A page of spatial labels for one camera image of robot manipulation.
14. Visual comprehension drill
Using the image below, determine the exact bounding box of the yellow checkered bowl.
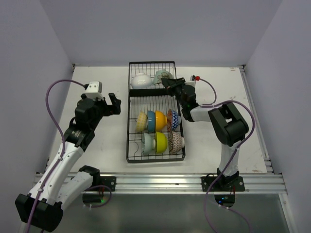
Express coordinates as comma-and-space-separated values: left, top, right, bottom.
135, 111, 148, 133

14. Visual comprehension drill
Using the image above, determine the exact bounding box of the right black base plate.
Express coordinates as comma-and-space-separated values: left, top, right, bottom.
201, 172, 245, 192

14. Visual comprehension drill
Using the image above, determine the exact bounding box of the blue ceramic bowl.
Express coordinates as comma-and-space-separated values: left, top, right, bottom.
146, 110, 156, 133

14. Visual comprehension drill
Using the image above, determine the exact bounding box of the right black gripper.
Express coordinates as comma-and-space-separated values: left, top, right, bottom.
161, 77, 187, 108

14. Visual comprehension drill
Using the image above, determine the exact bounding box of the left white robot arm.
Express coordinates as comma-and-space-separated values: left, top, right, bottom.
15, 93, 121, 233

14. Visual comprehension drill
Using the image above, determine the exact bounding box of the white ceramic bowl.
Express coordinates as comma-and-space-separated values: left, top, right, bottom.
131, 73, 153, 89

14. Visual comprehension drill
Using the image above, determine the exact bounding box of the lime yellow bowl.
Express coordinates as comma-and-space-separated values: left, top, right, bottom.
155, 132, 168, 154

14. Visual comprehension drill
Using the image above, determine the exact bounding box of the pale grey-green bowl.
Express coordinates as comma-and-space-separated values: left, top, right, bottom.
141, 133, 156, 155

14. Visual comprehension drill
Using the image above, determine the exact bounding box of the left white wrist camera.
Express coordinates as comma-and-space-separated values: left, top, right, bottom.
85, 81, 104, 100

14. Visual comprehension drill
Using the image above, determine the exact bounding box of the blue zigzag patterned bowl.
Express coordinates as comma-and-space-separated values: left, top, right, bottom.
167, 109, 181, 132

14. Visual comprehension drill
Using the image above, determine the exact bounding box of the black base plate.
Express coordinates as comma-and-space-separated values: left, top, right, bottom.
201, 172, 245, 192
99, 176, 117, 193

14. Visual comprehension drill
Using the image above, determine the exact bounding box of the aluminium mounting rail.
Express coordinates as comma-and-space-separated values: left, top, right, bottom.
31, 171, 286, 195

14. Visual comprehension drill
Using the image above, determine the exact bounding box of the mint green floral bowl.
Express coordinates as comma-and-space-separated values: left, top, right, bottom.
153, 69, 174, 84

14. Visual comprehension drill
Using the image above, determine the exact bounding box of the black wire dish rack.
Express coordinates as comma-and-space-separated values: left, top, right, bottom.
125, 61, 186, 164

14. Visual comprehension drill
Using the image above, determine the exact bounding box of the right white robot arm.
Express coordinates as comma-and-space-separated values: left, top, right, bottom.
161, 75, 255, 191

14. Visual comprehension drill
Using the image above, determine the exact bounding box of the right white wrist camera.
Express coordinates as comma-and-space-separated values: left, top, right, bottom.
188, 75, 201, 87

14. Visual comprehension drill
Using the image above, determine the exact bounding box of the brown scale patterned bowl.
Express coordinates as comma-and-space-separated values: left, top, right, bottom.
168, 131, 185, 154

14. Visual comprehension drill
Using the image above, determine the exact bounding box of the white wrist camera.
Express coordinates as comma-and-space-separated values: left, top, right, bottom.
188, 75, 201, 87
85, 81, 104, 100

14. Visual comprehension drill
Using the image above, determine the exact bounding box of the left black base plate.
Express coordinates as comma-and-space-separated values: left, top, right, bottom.
99, 176, 117, 193

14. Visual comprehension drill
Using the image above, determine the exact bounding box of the orange ceramic bowl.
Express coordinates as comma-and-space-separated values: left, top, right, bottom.
155, 110, 167, 132

